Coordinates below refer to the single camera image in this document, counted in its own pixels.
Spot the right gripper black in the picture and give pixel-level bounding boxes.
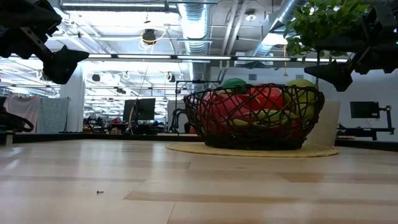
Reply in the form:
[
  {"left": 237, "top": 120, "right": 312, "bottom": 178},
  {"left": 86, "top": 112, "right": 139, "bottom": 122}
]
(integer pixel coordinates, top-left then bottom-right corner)
[{"left": 303, "top": 4, "right": 398, "bottom": 93}]

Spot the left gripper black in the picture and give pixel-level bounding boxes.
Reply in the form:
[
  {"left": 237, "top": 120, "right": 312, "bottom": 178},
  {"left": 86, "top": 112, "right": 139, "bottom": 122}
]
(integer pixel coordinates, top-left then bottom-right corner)
[{"left": 0, "top": 0, "right": 90, "bottom": 85}]

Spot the large green speckled pear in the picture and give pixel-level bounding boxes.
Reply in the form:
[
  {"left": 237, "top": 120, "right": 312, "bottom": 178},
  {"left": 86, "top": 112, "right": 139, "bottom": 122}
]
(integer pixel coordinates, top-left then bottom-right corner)
[{"left": 283, "top": 78, "right": 318, "bottom": 121}]

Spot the dark green avocado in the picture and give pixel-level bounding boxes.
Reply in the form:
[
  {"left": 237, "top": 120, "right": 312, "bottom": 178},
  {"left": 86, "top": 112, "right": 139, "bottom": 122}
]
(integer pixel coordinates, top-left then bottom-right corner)
[{"left": 221, "top": 77, "right": 249, "bottom": 95}]

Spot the pink dragon fruit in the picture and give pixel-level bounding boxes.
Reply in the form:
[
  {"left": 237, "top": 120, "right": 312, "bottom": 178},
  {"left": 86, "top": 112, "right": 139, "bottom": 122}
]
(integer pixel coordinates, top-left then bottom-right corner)
[{"left": 200, "top": 91, "right": 251, "bottom": 133}]

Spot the black monitor on arm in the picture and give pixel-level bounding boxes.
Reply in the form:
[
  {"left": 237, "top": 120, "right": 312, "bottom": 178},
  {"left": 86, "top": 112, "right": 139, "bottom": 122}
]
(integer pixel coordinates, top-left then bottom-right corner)
[{"left": 349, "top": 101, "right": 381, "bottom": 119}]

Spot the grey hanging cloth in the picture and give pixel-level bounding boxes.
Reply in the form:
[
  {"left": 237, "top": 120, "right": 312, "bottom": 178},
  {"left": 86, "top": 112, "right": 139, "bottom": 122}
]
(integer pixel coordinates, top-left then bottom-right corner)
[{"left": 37, "top": 96, "right": 71, "bottom": 134}]

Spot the white plant pot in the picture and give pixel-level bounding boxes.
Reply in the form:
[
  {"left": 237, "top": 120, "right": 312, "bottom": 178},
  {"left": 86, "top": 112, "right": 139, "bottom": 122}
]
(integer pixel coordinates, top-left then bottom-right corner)
[{"left": 303, "top": 100, "right": 341, "bottom": 147}]

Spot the pink hanging cloth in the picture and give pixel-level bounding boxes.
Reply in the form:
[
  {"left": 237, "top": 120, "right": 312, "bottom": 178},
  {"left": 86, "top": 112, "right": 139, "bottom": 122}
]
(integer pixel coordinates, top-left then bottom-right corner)
[{"left": 2, "top": 95, "right": 41, "bottom": 134}]

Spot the green leafy potted plant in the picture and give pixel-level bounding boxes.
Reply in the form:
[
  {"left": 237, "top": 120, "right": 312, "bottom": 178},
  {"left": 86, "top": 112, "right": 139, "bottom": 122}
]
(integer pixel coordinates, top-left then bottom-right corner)
[{"left": 284, "top": 0, "right": 371, "bottom": 91}]

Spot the black computer monitor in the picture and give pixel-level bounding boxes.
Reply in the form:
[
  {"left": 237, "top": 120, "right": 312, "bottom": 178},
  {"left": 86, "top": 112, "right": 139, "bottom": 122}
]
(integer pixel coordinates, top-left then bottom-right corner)
[{"left": 123, "top": 98, "right": 156, "bottom": 121}]

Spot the round woven straw placemat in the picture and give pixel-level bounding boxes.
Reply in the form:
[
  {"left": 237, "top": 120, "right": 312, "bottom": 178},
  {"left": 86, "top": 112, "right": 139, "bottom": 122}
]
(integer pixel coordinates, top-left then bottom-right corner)
[{"left": 165, "top": 142, "right": 339, "bottom": 158}]

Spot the black looped cable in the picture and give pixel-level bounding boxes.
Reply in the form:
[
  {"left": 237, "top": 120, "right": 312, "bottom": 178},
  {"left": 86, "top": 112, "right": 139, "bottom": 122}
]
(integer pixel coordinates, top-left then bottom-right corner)
[{"left": 0, "top": 107, "right": 35, "bottom": 134}]

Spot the silver spiral ventilation duct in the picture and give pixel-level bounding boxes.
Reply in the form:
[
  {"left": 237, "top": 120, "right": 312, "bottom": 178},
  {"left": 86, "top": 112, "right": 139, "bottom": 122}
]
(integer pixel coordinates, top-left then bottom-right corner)
[
  {"left": 245, "top": 0, "right": 308, "bottom": 68},
  {"left": 177, "top": 0, "right": 214, "bottom": 83}
]

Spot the black ceiling-hung camera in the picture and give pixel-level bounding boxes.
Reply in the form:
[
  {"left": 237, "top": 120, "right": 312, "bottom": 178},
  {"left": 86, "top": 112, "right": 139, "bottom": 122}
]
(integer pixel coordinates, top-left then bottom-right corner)
[{"left": 142, "top": 28, "right": 157, "bottom": 46}]

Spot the black wire basket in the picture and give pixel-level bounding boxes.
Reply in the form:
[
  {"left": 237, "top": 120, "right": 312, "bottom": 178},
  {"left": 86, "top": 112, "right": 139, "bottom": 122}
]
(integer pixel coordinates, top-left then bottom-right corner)
[{"left": 183, "top": 83, "right": 326, "bottom": 151}]

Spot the black metal frame stand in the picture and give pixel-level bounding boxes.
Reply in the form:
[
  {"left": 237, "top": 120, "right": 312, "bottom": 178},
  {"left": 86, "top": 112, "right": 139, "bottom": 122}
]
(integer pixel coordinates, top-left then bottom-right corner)
[{"left": 169, "top": 80, "right": 222, "bottom": 134}]

